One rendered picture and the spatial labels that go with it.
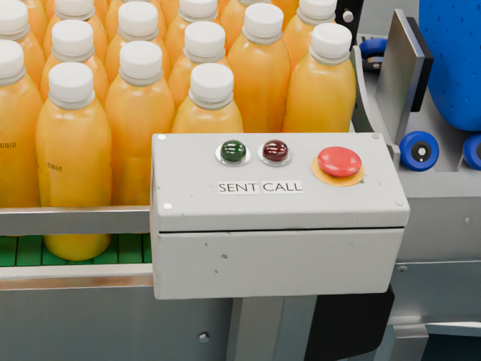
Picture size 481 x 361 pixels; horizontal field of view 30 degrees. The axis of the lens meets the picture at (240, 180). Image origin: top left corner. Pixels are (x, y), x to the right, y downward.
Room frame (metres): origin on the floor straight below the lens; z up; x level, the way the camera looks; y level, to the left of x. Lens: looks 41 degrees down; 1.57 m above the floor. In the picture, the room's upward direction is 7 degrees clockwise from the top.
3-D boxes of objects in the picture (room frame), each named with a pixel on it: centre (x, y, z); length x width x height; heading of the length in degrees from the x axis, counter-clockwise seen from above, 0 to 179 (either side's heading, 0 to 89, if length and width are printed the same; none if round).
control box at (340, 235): (0.56, -0.03, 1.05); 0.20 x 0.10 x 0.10; 101
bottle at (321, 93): (0.77, -0.07, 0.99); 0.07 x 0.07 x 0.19
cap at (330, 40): (0.77, -0.07, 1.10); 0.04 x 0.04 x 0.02
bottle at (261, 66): (0.80, 0.00, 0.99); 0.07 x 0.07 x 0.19
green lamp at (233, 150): (0.57, 0.01, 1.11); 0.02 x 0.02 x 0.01
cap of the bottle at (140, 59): (0.70, 0.11, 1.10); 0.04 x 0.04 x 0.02
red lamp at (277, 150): (0.58, -0.03, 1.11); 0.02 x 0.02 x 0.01
